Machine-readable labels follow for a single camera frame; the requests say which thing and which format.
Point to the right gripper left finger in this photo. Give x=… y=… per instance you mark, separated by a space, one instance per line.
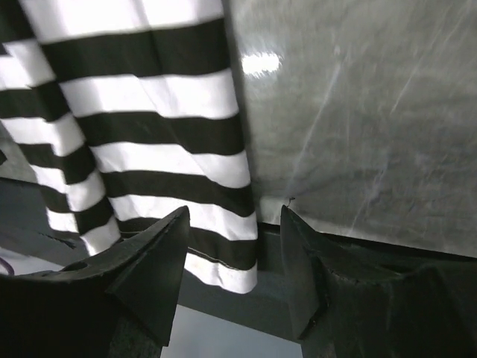
x=119 y=303

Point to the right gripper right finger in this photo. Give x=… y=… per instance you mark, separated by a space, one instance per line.
x=369 y=299

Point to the black white striped tank top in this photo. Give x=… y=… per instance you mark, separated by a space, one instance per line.
x=125 y=111

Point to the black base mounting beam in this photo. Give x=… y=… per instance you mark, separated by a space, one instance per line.
x=25 y=230

